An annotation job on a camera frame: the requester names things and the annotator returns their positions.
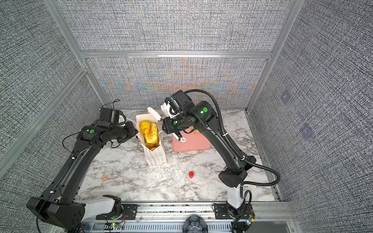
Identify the white printed paper bag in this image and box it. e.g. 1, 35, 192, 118
136, 113, 167, 168

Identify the striped croissant bread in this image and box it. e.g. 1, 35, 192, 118
144, 123, 159, 144

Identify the small yellow bread roll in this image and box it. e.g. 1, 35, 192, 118
140, 120, 151, 134

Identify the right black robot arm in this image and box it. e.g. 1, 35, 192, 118
148, 89, 281, 219

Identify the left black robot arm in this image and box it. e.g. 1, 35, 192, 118
27, 122, 138, 230

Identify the pink plastic tray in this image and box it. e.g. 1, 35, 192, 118
172, 127, 212, 152

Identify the black round fan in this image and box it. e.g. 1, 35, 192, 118
182, 215, 208, 233

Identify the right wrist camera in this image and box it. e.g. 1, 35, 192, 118
161, 97, 180, 118

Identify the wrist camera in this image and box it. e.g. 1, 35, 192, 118
98, 107, 126, 126
161, 97, 180, 118

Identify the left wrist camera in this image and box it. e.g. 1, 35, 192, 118
98, 107, 126, 126

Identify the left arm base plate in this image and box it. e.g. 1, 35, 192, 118
96, 204, 138, 221

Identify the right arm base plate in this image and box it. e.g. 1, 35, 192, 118
212, 203, 233, 220

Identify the aluminium front rail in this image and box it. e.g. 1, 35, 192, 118
55, 200, 295, 222

